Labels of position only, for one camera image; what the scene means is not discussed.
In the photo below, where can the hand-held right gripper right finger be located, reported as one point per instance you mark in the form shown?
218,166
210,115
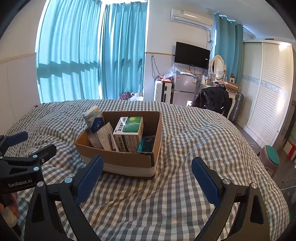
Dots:
204,183

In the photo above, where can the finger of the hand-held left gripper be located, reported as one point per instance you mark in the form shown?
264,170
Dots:
45,154
16,139

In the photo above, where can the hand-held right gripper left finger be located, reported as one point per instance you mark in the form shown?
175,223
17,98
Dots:
89,178

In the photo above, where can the brown cardboard box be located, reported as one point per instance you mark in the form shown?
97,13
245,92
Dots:
129,162

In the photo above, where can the blue white tissue pack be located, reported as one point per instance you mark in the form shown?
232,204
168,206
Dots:
93,119

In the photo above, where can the green white medicine box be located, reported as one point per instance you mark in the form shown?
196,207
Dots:
129,132

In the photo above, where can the teal blister pack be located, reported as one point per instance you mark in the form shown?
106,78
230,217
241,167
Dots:
146,143

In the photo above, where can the checked bed blanket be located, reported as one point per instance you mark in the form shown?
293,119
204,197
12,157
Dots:
185,143

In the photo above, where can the stool with teal cushion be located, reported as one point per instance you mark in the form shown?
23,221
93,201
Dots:
271,157

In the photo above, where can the silver grey suitcase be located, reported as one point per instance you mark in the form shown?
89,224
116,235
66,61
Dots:
237,106

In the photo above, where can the black jacket on chair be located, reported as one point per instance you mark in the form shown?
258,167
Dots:
215,99

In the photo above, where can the dark floral bag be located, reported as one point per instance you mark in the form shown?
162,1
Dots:
126,96

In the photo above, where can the red packet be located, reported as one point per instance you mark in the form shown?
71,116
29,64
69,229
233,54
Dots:
292,151

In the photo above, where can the silver small fridge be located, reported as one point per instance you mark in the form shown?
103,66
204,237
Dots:
185,89

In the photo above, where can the brown box on vanity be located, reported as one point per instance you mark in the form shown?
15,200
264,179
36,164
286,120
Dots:
231,87

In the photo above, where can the white suitcase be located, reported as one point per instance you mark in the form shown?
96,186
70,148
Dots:
161,91

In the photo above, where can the wide teal curtain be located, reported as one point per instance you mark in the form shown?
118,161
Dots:
69,51

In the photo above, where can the white sliding wardrobe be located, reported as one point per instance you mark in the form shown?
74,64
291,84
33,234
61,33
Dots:
266,92

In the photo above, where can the clear plastic bag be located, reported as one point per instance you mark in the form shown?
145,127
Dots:
172,71

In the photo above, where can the white oval vanity mirror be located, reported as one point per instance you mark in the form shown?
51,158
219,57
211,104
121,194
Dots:
217,67

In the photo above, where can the narrow teal curtain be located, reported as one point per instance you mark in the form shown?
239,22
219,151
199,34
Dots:
124,51

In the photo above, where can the teal curtain beside wardrobe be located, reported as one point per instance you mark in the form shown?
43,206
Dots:
227,44

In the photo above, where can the white air conditioner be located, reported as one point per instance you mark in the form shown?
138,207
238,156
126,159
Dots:
190,18

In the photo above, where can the black wall television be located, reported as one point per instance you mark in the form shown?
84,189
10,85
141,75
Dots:
192,55

